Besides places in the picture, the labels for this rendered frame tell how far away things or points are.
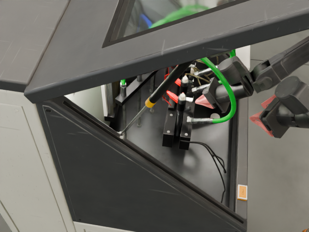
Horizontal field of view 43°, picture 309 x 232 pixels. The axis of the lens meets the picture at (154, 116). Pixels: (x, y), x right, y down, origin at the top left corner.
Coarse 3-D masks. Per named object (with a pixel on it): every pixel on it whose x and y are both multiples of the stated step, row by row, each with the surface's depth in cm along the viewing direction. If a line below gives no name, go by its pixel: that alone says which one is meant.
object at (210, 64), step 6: (204, 60) 100; (210, 66) 101; (216, 72) 101; (222, 78) 102; (120, 84) 128; (228, 84) 102; (228, 90) 103; (234, 96) 104; (234, 102) 105; (234, 108) 107; (228, 114) 110; (216, 120) 115; (222, 120) 113
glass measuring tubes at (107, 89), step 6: (108, 84) 132; (114, 84) 142; (102, 90) 134; (108, 90) 135; (114, 90) 141; (120, 90) 153; (102, 96) 136; (108, 96) 137; (114, 96) 143; (108, 102) 140; (114, 102) 145; (108, 108) 145; (114, 108) 147; (108, 114) 145; (114, 114) 145; (108, 120) 146; (114, 120) 146
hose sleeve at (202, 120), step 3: (192, 120) 121; (195, 120) 120; (198, 120) 119; (201, 120) 118; (204, 120) 118; (207, 120) 117; (210, 120) 116; (192, 123) 121; (195, 123) 120; (198, 123) 120; (201, 123) 119; (204, 123) 118; (207, 123) 117; (210, 123) 116; (213, 123) 116
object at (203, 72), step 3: (234, 51) 130; (216, 66) 137; (204, 69) 140; (207, 69) 139; (210, 69) 138; (195, 72) 141; (198, 72) 141; (201, 72) 140; (204, 72) 140; (207, 72) 139; (210, 72) 139; (198, 75) 141
